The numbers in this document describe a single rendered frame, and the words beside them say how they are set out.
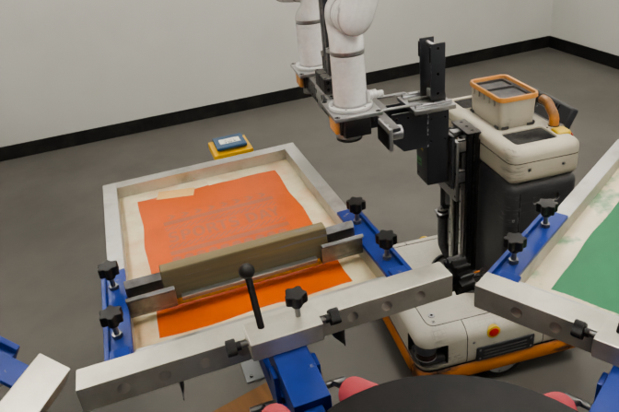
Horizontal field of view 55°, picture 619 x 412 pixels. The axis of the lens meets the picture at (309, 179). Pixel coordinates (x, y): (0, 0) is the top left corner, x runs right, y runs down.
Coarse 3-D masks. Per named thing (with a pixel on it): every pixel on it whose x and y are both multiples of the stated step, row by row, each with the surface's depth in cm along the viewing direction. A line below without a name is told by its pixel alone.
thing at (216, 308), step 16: (208, 192) 169; (144, 208) 164; (160, 208) 163; (176, 208) 162; (192, 208) 162; (144, 224) 156; (160, 224) 156; (144, 240) 149; (160, 240) 149; (160, 256) 142; (240, 288) 128; (192, 304) 125; (208, 304) 124; (224, 304) 123; (240, 304) 123; (160, 320) 121; (176, 320) 120; (192, 320) 120; (208, 320) 120; (224, 320) 119; (160, 336) 116
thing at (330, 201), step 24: (288, 144) 185; (192, 168) 176; (216, 168) 177; (240, 168) 180; (312, 168) 168; (120, 192) 170; (144, 192) 173; (312, 192) 162; (120, 216) 157; (336, 216) 145; (120, 240) 144; (120, 264) 134; (264, 312) 114
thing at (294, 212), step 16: (256, 176) 175; (272, 176) 174; (224, 192) 168; (240, 192) 167; (256, 192) 166; (272, 192) 165; (288, 192) 165; (288, 208) 156; (304, 224) 149; (304, 272) 131; (320, 272) 130; (336, 272) 130; (256, 288) 127; (272, 288) 127; (304, 288) 126; (320, 288) 125
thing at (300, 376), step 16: (288, 352) 97; (304, 352) 97; (288, 368) 94; (304, 368) 94; (288, 384) 91; (304, 384) 91; (320, 384) 90; (288, 400) 90; (304, 400) 88; (320, 400) 88
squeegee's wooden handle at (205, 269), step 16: (320, 224) 128; (256, 240) 125; (272, 240) 124; (288, 240) 125; (304, 240) 126; (320, 240) 128; (192, 256) 122; (208, 256) 121; (224, 256) 121; (240, 256) 123; (256, 256) 124; (272, 256) 125; (288, 256) 127; (304, 256) 128; (320, 256) 129; (160, 272) 118; (176, 272) 119; (192, 272) 120; (208, 272) 122; (224, 272) 123; (256, 272) 126; (176, 288) 121; (192, 288) 122
